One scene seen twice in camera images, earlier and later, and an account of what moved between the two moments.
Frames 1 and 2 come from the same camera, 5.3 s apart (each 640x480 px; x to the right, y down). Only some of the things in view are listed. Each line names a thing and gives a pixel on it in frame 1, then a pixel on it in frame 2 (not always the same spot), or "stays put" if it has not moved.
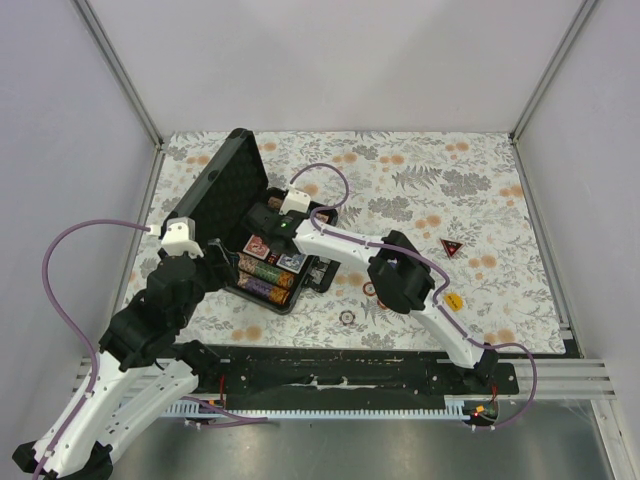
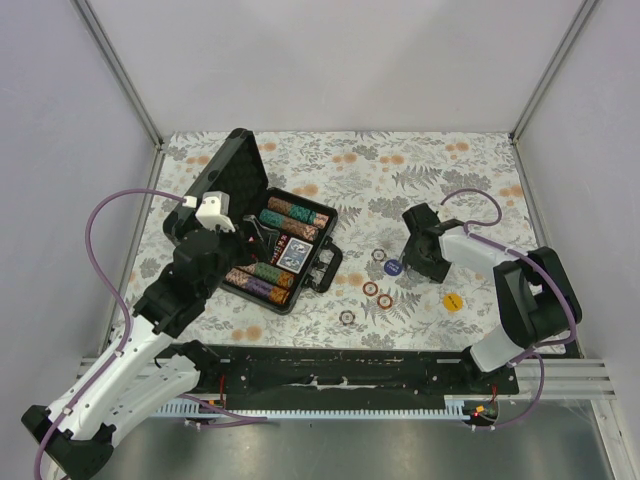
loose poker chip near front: [347, 317] stays put
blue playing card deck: [292, 262] stays put
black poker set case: [229, 181] stays put
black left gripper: [223, 274] -> [259, 250]
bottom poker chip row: [276, 294] stays put
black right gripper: [277, 212] -> [435, 272]
